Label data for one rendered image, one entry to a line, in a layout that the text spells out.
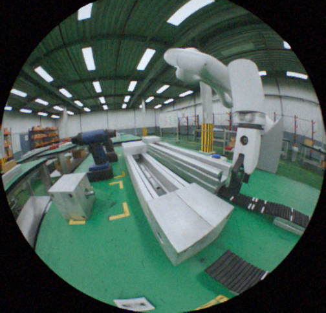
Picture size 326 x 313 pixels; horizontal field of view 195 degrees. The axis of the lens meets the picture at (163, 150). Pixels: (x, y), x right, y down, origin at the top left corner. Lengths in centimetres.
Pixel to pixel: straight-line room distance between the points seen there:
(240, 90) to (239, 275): 32
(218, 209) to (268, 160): 50
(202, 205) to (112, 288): 21
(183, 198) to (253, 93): 24
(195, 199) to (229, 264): 13
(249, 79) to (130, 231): 40
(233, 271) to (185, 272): 7
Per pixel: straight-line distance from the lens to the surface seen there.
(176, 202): 15
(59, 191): 28
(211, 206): 15
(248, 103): 23
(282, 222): 34
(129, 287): 21
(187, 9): 341
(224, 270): 18
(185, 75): 62
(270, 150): 60
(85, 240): 27
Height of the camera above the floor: 98
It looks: 14 degrees down
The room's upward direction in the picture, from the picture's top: 3 degrees counter-clockwise
